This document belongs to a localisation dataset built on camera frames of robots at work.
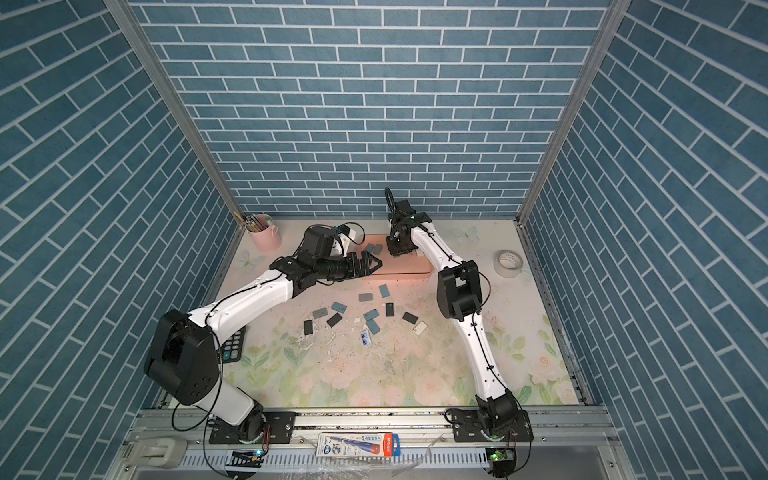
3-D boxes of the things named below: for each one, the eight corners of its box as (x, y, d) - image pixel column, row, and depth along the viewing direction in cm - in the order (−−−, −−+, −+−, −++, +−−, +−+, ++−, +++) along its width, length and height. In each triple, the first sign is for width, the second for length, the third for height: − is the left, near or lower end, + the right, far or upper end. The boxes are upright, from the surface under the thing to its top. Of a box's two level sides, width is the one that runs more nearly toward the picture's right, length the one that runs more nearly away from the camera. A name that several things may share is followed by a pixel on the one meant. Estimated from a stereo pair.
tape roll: (497, 278, 106) (499, 272, 103) (490, 254, 113) (493, 248, 110) (523, 278, 106) (526, 273, 103) (515, 254, 113) (518, 248, 110)
